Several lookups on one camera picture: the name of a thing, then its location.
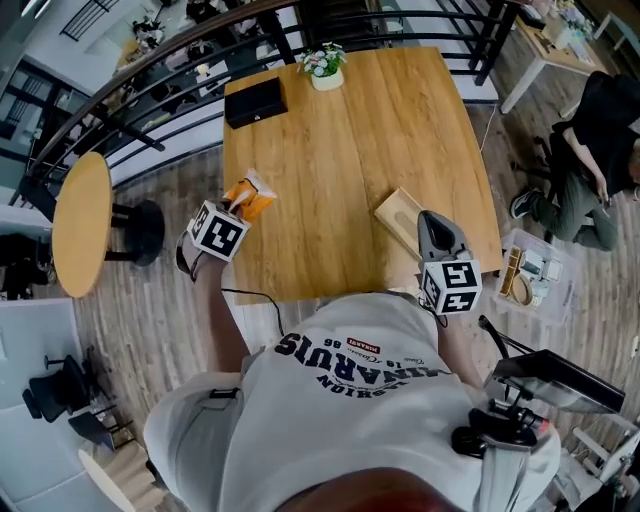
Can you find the black monitor screen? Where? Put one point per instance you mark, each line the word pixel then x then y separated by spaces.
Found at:
pixel 560 382

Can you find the black monitor mount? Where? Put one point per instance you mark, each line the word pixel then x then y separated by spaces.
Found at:
pixel 500 430

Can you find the square wooden table white legs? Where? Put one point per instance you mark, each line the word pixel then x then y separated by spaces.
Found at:
pixel 350 175

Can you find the round wooden lid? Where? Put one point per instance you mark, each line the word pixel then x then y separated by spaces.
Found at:
pixel 523 294

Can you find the orange snack packet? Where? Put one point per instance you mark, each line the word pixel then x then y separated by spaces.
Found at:
pixel 255 200

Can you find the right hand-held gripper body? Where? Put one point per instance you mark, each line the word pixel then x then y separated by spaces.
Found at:
pixel 452 285

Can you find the pastel flower bouquet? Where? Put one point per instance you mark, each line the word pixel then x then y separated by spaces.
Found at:
pixel 575 22

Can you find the black rectangular box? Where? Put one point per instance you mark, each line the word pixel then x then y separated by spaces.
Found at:
pixel 255 102

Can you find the person's right forearm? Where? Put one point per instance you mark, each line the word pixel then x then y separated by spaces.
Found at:
pixel 460 350

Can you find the wooden divided organizer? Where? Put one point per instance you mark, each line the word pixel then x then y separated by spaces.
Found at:
pixel 511 272

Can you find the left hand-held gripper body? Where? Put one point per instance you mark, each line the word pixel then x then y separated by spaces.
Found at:
pixel 217 232

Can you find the person's grey printed shirt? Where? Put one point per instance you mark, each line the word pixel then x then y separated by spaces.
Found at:
pixel 340 425

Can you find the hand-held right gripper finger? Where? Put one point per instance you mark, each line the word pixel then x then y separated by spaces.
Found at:
pixel 424 247
pixel 460 245

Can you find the round wooden table black base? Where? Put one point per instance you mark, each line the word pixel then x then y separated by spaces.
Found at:
pixel 80 225

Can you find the wooden top table white legs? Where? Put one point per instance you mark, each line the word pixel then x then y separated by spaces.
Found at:
pixel 550 55

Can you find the clear plastic storage bin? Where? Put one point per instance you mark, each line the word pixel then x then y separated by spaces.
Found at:
pixel 562 310

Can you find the white square container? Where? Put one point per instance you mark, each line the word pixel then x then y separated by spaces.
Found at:
pixel 552 271

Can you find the black metal railing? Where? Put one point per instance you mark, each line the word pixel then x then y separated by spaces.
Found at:
pixel 495 47

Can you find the beige ribbed side table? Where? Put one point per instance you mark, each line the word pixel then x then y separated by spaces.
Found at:
pixel 125 475

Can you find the potted flowers white pot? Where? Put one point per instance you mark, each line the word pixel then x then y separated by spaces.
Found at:
pixel 327 82

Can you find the person's left forearm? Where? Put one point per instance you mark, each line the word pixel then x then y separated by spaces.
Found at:
pixel 220 320

